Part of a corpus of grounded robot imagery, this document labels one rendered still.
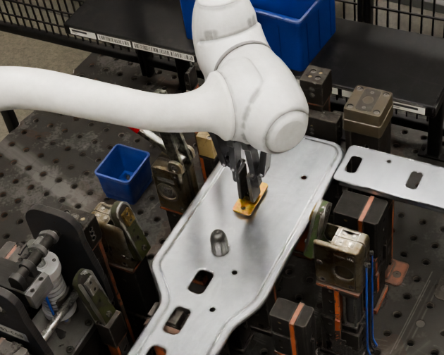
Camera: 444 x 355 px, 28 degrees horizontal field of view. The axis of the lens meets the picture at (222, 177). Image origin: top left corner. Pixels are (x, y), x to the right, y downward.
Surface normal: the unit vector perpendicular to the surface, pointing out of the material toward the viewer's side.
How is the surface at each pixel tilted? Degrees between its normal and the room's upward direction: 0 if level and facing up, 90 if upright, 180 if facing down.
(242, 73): 3
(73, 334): 0
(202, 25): 69
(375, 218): 0
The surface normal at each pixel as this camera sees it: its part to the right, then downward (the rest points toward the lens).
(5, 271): -0.12, -0.69
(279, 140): 0.54, 0.58
